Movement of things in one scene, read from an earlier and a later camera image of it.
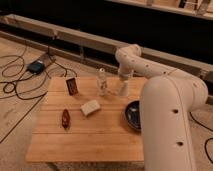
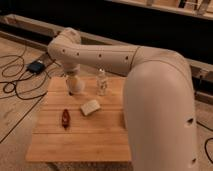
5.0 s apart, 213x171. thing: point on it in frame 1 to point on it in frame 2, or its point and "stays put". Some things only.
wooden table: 75,123 stays put
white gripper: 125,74 to 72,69
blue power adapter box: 36,67 stays put
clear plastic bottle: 102,81 stays put
